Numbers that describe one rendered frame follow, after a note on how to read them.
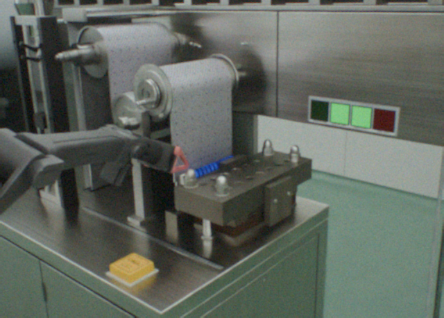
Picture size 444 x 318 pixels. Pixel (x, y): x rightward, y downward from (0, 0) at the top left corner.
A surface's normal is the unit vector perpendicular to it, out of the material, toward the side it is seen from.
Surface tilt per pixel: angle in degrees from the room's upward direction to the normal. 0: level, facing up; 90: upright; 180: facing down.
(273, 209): 90
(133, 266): 0
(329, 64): 90
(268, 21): 90
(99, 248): 0
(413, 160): 90
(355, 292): 0
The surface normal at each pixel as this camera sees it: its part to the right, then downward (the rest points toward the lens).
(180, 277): -0.02, -0.95
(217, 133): 0.76, 0.19
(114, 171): -0.18, 0.04
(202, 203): -0.65, 0.25
